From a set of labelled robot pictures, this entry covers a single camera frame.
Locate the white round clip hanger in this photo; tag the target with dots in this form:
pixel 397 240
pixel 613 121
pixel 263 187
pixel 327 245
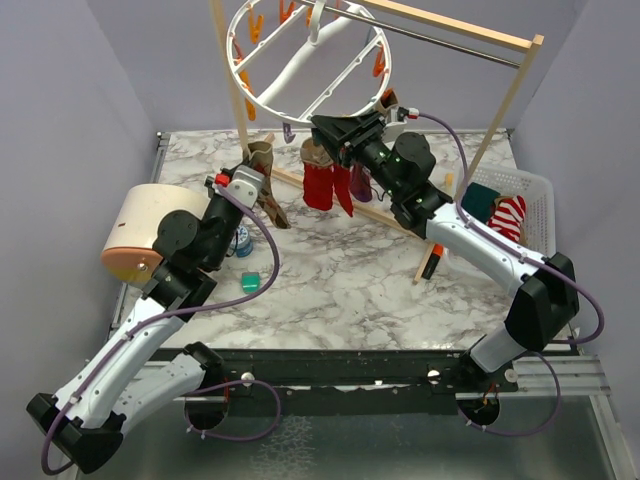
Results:
pixel 316 57

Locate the blue patterned round tin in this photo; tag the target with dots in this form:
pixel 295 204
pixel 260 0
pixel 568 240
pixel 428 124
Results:
pixel 242 245

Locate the red white striped sock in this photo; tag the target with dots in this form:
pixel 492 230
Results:
pixel 508 218

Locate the red beige reindeer sock back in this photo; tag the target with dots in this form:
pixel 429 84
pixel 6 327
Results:
pixel 341 184

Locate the yellow highlighter marker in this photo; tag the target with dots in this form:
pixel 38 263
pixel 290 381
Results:
pixel 449 182

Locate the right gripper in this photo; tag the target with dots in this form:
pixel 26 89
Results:
pixel 348 132

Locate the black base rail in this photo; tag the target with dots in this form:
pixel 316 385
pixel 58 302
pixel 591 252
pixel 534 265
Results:
pixel 349 382

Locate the beige argyle sock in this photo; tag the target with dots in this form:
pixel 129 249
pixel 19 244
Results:
pixel 261 159
pixel 387 101

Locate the wooden hanger rack frame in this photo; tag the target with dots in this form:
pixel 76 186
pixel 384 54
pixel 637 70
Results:
pixel 529 49

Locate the red beige reindeer sock front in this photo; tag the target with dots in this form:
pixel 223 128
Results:
pixel 318 176

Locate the red beige reindeer sock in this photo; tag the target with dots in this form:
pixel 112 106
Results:
pixel 318 176
pixel 341 184

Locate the purple yellow striped sock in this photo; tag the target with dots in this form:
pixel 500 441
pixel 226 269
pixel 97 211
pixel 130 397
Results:
pixel 360 187

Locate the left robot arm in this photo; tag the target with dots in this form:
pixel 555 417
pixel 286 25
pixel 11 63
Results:
pixel 165 242

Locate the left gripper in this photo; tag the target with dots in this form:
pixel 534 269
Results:
pixel 209 181

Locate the teal green small box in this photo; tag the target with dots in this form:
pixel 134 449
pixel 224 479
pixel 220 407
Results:
pixel 250 282

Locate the dark teal sock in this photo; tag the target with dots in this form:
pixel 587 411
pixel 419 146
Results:
pixel 479 201

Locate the white plastic basket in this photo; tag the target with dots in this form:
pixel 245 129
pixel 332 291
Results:
pixel 538 193

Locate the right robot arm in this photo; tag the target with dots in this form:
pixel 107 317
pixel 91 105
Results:
pixel 543 291

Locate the purple clothespin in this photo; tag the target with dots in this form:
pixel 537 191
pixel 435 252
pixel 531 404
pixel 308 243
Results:
pixel 288 133

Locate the black orange highlighter marker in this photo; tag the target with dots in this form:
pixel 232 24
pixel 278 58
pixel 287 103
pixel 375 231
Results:
pixel 432 262

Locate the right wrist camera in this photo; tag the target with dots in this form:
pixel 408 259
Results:
pixel 397 115

